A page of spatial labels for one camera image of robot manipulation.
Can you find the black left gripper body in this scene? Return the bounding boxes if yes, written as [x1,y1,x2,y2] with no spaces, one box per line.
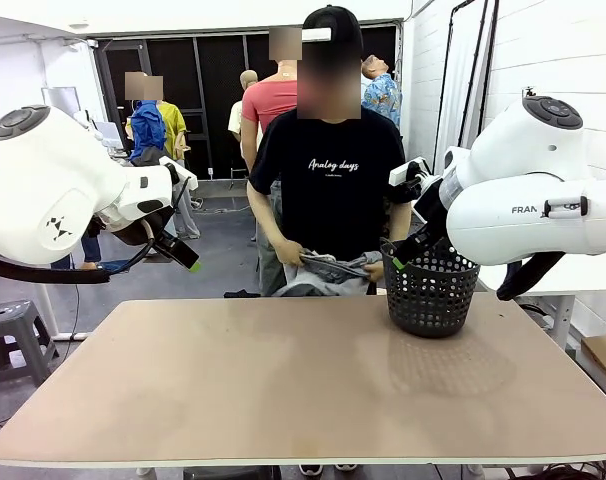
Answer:
[151,230,185,262]

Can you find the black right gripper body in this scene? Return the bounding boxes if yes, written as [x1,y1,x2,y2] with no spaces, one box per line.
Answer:
[411,178,453,247]

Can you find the black perforated laundry basket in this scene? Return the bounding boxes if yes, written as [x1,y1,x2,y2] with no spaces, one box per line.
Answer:
[379,236,482,339]

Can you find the grey training pants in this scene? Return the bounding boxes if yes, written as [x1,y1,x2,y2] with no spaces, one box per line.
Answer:
[272,249,384,298]

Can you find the person's left forearm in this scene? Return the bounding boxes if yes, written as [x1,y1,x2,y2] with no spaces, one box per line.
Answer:
[388,199,413,252]

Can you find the person's right forearm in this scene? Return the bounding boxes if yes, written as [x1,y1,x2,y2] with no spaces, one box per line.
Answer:
[246,182,297,261]

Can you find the person's right hand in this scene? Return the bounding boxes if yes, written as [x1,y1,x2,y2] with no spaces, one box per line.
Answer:
[281,238,310,269]

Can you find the blue floor mat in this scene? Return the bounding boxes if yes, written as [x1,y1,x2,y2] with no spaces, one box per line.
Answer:
[99,257,135,274]

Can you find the figure in blue jeans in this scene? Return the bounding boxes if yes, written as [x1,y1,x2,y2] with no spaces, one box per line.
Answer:
[50,232,104,272]

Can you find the person in black t-shirt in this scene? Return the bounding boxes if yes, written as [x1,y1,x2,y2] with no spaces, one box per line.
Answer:
[246,29,413,297]

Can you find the mannequin in floral shirt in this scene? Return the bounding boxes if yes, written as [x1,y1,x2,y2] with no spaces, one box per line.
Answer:
[360,53,404,129]

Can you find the white desk with leg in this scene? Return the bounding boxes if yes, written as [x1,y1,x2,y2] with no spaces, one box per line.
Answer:
[32,279,90,342]

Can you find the white side table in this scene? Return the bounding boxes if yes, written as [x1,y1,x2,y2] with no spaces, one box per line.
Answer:
[476,248,606,352]

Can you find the bald mannequin in cream shirt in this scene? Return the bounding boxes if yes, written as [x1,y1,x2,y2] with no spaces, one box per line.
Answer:
[227,69,260,171]

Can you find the grey plastic stool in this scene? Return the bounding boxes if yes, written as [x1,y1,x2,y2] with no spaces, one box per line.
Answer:
[0,299,61,399]

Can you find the black baseball cap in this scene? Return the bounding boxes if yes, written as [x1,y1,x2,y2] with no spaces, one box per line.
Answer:
[301,4,364,51]

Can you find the brown cardboard box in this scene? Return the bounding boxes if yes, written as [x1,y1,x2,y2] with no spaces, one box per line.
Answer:
[580,331,606,384]

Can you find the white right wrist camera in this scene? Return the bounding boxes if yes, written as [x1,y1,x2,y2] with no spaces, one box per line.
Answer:
[388,156,432,189]

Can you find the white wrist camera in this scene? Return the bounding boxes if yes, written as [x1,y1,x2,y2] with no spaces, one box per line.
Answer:
[157,155,200,192]
[388,156,432,189]

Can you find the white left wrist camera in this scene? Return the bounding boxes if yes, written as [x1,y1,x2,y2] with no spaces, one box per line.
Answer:
[157,155,200,192]

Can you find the black backdrop stand frame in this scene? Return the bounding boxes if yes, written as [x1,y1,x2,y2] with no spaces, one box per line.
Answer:
[432,0,501,167]

